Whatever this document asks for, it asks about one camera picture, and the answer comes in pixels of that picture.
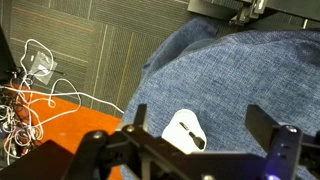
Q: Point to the white paper cup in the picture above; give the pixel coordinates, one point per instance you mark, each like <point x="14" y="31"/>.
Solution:
<point x="178" y="128"/>

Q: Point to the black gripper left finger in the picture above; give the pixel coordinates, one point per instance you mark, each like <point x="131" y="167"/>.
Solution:
<point x="141" y="116"/>

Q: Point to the table with blue cloth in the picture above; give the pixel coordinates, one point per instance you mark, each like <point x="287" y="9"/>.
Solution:
<point x="233" y="73"/>

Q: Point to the black metal frame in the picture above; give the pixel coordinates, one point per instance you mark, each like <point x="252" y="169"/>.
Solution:
<point x="213" y="8"/>

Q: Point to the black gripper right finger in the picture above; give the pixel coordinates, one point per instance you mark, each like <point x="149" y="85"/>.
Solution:
<point x="261" y="125"/>

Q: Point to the clear plastic bag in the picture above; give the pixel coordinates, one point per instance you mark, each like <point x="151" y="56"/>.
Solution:
<point x="43" y="66"/>

